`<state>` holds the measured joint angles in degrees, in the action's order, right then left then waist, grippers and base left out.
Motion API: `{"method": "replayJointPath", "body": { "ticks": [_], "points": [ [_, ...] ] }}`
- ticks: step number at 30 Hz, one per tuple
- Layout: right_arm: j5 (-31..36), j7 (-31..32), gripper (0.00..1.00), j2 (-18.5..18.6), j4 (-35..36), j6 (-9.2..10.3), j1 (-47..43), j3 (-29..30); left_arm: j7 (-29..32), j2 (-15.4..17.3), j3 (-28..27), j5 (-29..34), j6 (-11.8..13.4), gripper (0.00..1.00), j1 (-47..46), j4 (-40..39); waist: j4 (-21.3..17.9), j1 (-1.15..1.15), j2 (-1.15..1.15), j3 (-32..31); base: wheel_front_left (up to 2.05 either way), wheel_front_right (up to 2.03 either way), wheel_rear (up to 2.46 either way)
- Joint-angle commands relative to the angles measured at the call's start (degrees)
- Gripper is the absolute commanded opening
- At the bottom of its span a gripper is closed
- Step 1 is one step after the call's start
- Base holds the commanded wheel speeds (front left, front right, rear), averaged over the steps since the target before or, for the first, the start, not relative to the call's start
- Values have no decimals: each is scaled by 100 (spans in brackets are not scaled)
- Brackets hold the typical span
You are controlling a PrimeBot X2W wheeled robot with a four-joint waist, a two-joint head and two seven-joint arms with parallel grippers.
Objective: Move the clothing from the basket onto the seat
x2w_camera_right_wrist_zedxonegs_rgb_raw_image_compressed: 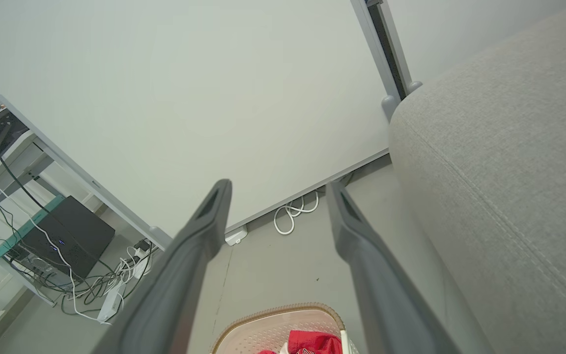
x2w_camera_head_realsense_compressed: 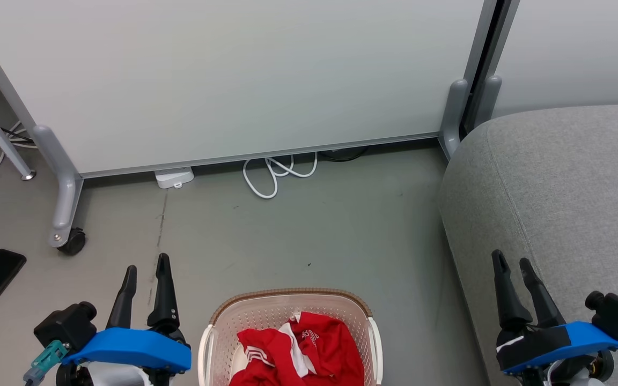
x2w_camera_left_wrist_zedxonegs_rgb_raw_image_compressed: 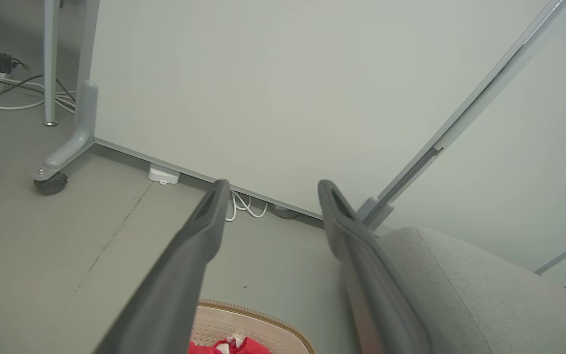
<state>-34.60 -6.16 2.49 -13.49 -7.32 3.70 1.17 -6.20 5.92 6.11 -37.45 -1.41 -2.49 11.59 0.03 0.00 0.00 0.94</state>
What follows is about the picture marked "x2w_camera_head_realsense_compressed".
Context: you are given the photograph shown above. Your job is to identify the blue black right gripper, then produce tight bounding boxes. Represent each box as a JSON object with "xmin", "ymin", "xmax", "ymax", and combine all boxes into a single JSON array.
[{"xmin": 491, "ymin": 249, "xmax": 618, "ymax": 377}]

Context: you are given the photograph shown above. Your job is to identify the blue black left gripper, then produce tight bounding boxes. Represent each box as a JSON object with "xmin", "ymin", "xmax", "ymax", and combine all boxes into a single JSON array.
[{"xmin": 61, "ymin": 253, "xmax": 193, "ymax": 386}]

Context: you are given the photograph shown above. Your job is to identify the red garment with white print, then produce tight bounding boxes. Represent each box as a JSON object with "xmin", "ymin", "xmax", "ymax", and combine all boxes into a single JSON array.
[{"xmin": 228, "ymin": 311, "xmax": 366, "ymax": 386}]

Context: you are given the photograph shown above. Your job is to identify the grey fabric sofa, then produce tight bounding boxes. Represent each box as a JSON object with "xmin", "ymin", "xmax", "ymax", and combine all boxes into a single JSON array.
[{"xmin": 437, "ymin": 103, "xmax": 618, "ymax": 386}]

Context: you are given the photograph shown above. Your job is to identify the black caster wheel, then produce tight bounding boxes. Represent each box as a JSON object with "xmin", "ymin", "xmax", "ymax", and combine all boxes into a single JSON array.
[{"xmin": 57, "ymin": 227, "xmax": 87, "ymax": 256}]

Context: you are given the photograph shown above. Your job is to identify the beige plastic laundry basket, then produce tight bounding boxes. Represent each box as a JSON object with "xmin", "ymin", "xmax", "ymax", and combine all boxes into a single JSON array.
[{"xmin": 198, "ymin": 288, "xmax": 384, "ymax": 386}]

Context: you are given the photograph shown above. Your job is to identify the white power adapter box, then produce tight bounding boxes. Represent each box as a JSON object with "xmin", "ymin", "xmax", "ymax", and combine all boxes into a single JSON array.
[{"xmin": 154, "ymin": 167, "xmax": 195, "ymax": 190}]

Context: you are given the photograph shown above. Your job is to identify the grey partition leg with caster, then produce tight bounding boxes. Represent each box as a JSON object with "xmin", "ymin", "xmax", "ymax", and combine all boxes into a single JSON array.
[{"xmin": 32, "ymin": 124, "xmax": 85, "ymax": 249}]

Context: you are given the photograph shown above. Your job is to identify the large white partition panel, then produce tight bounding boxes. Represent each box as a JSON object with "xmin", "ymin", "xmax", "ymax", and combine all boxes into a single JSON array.
[{"xmin": 0, "ymin": 0, "xmax": 503, "ymax": 179}]

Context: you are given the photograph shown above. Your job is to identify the narrow white partition panel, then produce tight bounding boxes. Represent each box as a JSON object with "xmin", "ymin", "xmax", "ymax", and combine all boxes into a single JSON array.
[{"xmin": 494, "ymin": 0, "xmax": 618, "ymax": 120}]

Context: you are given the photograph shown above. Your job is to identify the teal left camera connector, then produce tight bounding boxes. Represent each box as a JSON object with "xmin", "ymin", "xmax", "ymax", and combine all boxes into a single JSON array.
[{"xmin": 23, "ymin": 340, "xmax": 69, "ymax": 386}]

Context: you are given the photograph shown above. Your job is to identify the looped white cable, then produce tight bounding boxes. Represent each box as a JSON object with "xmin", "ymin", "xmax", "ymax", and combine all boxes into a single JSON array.
[{"xmin": 242, "ymin": 152, "xmax": 319, "ymax": 200}]

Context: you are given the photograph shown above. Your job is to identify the black cable under partition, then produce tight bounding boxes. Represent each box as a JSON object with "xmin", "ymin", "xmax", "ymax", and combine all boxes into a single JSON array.
[{"xmin": 319, "ymin": 145, "xmax": 369, "ymax": 162}]

